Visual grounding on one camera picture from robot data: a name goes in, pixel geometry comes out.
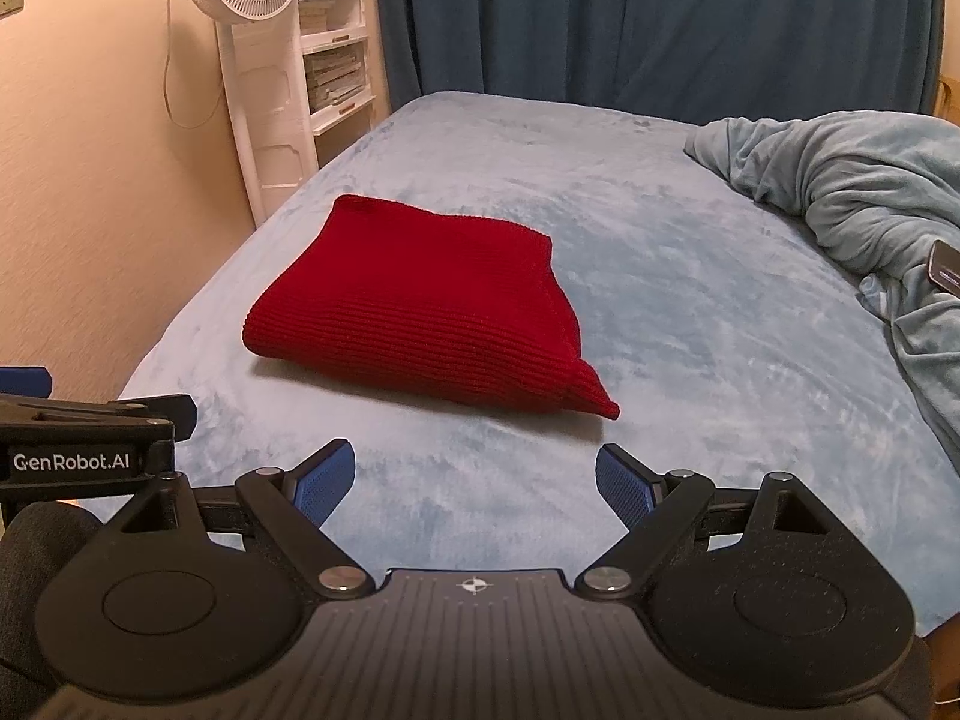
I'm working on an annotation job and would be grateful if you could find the dark blue curtain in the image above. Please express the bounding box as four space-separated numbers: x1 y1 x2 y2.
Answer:
377 0 944 124

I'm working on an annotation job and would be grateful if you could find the grey-blue crumpled blanket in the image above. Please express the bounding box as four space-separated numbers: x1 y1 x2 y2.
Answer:
685 110 958 457

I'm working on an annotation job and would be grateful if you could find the light blue bed sheet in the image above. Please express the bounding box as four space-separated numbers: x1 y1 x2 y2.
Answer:
125 93 958 629

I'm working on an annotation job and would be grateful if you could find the white shelf unit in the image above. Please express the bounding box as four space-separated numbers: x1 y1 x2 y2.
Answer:
295 0 391 164

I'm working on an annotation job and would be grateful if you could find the red knit sweater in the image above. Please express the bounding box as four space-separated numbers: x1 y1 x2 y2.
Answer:
242 195 620 419

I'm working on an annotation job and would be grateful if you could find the white standing fan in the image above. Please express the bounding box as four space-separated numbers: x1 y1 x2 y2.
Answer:
192 0 317 226

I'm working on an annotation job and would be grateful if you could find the black smartphone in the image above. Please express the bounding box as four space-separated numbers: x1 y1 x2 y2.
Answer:
926 239 960 298

